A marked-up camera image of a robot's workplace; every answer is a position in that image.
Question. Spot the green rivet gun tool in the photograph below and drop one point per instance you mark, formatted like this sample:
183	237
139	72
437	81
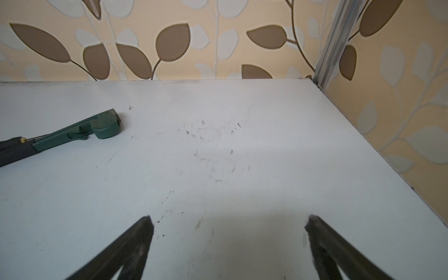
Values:
103	125

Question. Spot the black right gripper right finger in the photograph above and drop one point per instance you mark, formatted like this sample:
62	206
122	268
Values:
332	254

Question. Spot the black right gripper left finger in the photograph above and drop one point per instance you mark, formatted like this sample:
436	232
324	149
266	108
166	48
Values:
126	256

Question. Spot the aluminium frame post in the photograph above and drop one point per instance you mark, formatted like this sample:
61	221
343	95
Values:
347	15

